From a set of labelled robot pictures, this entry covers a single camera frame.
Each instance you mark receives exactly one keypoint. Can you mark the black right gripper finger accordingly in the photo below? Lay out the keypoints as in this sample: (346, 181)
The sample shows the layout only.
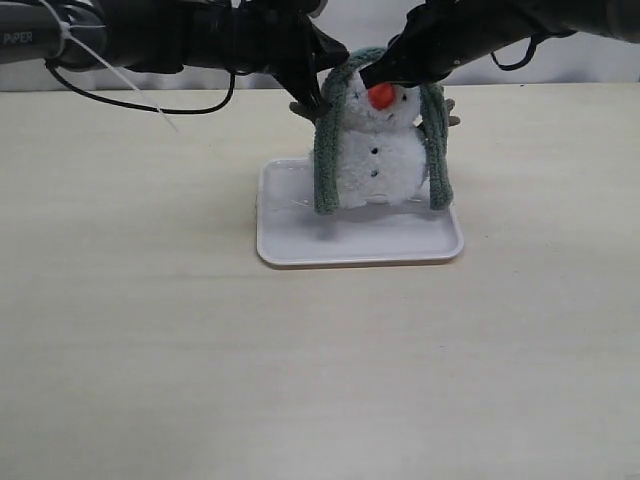
(405, 71)

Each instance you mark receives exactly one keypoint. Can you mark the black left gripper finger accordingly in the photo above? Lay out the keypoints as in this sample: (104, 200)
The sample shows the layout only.
(299, 79)

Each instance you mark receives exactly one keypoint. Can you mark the green knitted scarf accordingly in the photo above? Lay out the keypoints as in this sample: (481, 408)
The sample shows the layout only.
(330, 150)

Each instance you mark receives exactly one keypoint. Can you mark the white zip tie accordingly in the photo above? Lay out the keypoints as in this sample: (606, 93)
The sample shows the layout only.
(67, 37)

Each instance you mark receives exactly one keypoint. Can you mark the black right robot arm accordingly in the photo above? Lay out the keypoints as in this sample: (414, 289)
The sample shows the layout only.
(526, 24)

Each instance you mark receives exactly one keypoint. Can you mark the white plastic tray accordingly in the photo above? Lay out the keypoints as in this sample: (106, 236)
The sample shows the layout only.
(290, 234)

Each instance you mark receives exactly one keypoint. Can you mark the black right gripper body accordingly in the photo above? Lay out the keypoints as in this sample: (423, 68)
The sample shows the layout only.
(440, 37)

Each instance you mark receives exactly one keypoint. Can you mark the white plush snowman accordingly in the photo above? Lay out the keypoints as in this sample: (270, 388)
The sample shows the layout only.
(380, 155)

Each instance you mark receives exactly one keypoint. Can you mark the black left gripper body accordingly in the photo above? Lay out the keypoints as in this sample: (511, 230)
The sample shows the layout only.
(295, 43)

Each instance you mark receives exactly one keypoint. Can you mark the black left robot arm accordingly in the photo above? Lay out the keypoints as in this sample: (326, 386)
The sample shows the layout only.
(158, 37)

